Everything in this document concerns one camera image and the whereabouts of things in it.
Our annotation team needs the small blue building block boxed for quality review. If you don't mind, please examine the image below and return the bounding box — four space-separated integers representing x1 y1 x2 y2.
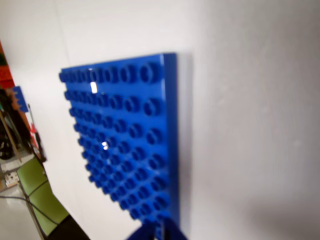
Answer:
13 85 29 114

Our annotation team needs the green chair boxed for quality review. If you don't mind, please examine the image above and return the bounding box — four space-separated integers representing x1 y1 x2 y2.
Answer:
16 157 70 237

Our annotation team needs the red black handled tool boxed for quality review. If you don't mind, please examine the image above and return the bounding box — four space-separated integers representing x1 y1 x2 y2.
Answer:
27 103 48 163

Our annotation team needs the black cable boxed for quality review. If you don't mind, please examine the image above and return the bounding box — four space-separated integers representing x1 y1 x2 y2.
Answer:
0 171 65 226

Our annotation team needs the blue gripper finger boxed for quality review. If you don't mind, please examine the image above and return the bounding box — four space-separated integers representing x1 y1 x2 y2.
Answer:
126 217 164 240
163 217 189 240

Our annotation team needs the blue 8x8 studded baseplate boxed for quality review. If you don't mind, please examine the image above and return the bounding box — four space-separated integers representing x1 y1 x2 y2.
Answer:
58 51 182 230

